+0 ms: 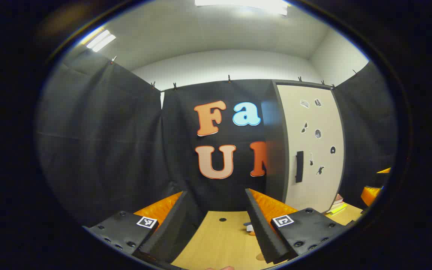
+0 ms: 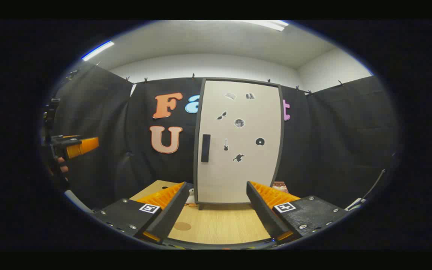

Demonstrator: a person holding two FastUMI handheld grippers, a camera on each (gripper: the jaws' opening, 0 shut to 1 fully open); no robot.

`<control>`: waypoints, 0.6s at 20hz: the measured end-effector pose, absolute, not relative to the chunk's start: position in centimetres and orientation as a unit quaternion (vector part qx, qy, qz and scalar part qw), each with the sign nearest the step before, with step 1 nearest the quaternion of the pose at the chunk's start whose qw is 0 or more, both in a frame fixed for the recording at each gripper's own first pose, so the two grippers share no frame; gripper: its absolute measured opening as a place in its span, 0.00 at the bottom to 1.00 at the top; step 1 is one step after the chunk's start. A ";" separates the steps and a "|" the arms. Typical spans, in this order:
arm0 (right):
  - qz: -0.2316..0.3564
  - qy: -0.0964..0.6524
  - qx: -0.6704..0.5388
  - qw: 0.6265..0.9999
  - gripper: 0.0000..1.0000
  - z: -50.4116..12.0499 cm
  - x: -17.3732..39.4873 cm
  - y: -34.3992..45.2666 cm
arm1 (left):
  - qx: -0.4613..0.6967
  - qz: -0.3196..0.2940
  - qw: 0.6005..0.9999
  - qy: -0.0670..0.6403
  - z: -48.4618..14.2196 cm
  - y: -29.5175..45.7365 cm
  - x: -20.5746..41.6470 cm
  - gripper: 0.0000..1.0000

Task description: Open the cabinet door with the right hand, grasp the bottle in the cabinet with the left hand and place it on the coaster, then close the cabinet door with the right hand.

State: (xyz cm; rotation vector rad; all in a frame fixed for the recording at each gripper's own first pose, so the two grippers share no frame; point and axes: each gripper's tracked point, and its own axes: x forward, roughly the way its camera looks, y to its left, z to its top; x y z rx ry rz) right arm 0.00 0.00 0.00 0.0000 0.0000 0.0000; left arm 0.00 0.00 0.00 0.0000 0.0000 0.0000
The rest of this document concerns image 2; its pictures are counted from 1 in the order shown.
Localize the black cabinet door handle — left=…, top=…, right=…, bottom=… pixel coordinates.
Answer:
left=201, top=134, right=211, bottom=163

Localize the penguin plush toy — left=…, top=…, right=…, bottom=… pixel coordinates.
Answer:
left=185, top=183, right=198, bottom=208

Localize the white cabinet door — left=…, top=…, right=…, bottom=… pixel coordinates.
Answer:
left=197, top=80, right=282, bottom=204

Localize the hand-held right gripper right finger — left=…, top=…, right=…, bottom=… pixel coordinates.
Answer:
left=246, top=181, right=350, bottom=244

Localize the gray cabinet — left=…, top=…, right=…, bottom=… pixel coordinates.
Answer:
left=193, top=77, right=285, bottom=210

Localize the black backdrop cloth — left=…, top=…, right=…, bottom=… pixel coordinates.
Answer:
left=49, top=62, right=402, bottom=210

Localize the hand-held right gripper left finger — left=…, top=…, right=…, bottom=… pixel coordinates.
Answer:
left=92, top=182, right=190, bottom=245

